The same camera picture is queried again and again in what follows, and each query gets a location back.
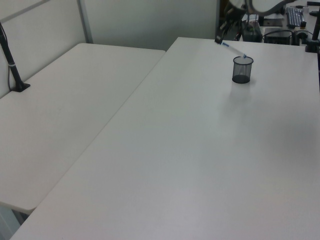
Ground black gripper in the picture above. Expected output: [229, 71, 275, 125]
[214, 6, 243, 45]

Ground blue and white marker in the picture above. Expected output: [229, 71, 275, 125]
[219, 41, 248, 60]

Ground black mesh pen cup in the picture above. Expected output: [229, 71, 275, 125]
[231, 55, 254, 84]

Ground black electronics box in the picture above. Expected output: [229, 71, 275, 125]
[264, 29, 294, 45]

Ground black computer keyboard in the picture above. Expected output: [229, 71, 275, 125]
[286, 6, 305, 29]

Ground black clamp stand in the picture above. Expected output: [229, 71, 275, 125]
[304, 17, 320, 53]

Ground white side table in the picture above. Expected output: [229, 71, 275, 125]
[0, 42, 167, 215]

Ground black pole stand with base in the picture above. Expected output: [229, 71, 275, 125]
[0, 21, 31, 94]

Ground dark device with cables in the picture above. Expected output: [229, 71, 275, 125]
[241, 22, 263, 42]

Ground grey partition frame post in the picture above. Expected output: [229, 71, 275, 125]
[76, 0, 94, 44]

